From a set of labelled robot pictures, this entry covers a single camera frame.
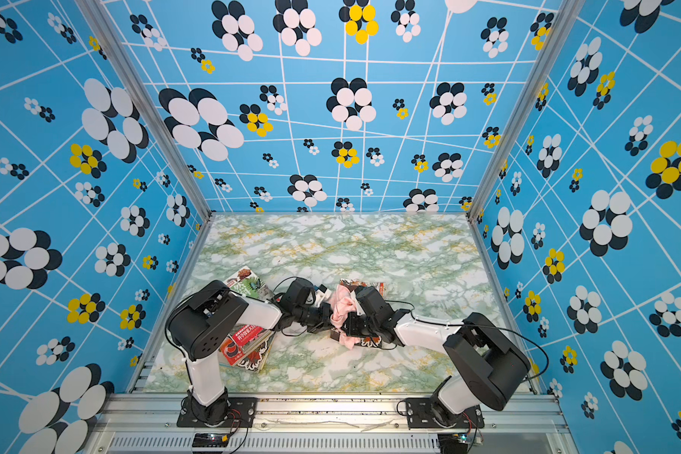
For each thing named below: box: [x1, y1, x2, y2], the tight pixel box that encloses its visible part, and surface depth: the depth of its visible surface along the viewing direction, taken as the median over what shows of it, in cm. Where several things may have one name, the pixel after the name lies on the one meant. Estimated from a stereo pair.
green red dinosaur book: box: [225, 265, 274, 300], surface depth 96 cm
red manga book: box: [220, 324, 275, 373], surface depth 84 cm
